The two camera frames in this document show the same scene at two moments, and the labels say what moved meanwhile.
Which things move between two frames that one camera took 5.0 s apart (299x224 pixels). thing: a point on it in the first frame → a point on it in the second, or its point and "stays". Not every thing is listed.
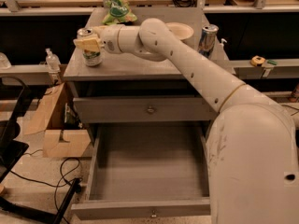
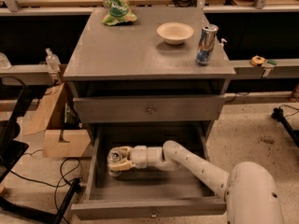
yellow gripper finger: (88, 44) → (120, 167)
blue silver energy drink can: (207, 39) stays
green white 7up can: (91, 58) → (115, 155)
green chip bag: (120, 11) stays
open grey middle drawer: (146, 170) stays
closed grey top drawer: (144, 110) stays
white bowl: (181, 31) stays
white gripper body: (108, 39) → (138, 157)
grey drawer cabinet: (133, 102) stays
